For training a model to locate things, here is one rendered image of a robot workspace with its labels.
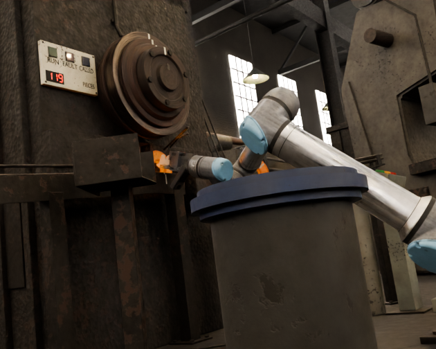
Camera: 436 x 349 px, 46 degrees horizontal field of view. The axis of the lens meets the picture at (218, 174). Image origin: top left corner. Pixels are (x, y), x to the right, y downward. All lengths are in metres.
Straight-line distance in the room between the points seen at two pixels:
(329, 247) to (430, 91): 3.41
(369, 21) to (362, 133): 0.99
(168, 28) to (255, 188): 2.07
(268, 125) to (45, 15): 1.11
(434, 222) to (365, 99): 3.34
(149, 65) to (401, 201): 1.19
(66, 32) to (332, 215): 1.67
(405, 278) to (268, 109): 1.09
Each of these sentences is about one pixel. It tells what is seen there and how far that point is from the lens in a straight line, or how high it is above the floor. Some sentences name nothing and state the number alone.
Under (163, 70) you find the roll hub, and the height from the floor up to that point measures 1.13.
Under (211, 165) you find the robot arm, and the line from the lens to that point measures 1.99.
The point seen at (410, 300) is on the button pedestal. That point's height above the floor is 0.05.
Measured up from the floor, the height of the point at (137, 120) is 0.93.
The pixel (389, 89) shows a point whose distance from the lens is 4.61.
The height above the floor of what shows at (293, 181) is 0.41.
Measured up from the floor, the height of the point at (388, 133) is 1.19.
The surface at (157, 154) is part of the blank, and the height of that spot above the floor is 0.80.
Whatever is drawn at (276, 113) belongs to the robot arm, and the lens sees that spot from 1.56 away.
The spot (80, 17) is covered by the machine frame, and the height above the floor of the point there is 1.41.
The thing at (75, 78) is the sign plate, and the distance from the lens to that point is 2.19.
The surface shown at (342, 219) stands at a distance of 0.86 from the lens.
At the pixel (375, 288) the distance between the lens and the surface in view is 2.36.
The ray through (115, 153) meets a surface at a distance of 1.57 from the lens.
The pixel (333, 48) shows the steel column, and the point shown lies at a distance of 11.59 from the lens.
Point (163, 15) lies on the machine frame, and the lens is 2.80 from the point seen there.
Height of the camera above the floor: 0.30
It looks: 10 degrees up
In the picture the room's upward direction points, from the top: 8 degrees counter-clockwise
